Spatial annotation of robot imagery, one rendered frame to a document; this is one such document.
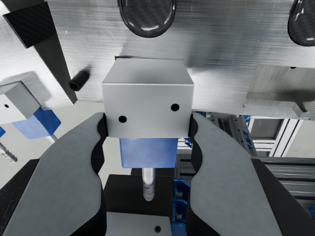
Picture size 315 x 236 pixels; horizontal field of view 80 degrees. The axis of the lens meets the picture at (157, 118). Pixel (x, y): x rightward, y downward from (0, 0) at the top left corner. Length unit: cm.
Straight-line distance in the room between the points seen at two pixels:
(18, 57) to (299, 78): 28
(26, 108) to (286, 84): 27
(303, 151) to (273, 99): 157
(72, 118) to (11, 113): 133
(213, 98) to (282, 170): 42
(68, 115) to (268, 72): 149
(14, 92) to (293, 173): 56
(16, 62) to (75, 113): 130
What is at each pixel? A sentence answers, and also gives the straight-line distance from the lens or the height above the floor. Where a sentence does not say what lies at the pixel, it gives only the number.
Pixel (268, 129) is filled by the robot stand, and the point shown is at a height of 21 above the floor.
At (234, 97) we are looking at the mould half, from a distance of 17.
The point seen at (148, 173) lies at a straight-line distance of 17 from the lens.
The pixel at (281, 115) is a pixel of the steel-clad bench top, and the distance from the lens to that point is 32.
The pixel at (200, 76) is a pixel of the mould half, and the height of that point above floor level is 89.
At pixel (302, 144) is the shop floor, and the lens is 171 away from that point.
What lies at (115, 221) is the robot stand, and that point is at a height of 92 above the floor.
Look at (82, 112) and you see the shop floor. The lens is 151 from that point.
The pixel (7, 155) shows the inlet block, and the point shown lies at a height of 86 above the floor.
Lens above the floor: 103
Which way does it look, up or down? 50 degrees down
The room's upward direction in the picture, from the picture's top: 169 degrees counter-clockwise
